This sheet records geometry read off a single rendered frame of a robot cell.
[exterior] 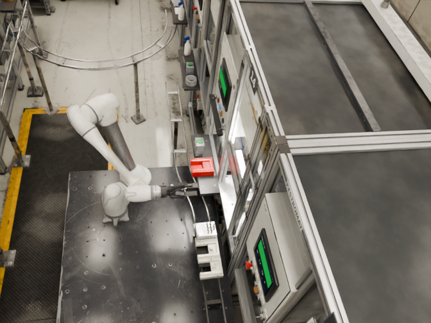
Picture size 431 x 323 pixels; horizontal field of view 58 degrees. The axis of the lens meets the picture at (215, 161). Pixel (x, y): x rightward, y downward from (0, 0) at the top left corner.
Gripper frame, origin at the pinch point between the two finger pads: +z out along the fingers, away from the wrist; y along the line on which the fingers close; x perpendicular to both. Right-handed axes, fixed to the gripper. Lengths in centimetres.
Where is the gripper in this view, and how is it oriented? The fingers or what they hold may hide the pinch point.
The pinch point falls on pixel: (193, 190)
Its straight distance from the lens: 241.8
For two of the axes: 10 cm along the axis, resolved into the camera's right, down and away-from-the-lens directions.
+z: 9.8, -0.5, 1.8
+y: 1.1, -6.1, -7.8
